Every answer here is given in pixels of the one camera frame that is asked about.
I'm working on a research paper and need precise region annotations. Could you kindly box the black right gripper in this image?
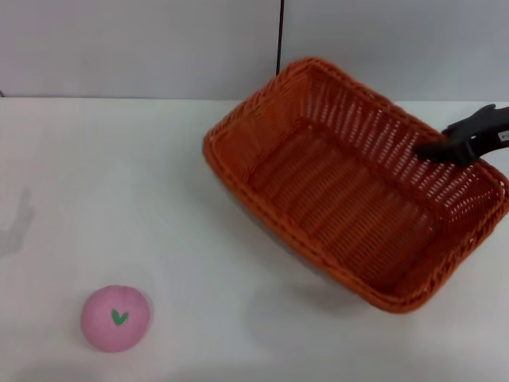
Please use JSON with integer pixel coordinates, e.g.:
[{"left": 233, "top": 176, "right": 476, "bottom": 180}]
[{"left": 414, "top": 103, "right": 509, "bottom": 166}]

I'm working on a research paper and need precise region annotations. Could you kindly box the orange woven plastic basket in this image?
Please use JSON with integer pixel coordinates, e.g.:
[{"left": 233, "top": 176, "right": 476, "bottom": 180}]
[{"left": 203, "top": 57, "right": 509, "bottom": 315}]

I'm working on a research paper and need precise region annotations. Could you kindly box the pink peach toy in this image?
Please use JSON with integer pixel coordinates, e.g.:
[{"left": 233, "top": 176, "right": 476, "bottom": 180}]
[{"left": 80, "top": 284, "right": 151, "bottom": 353}]

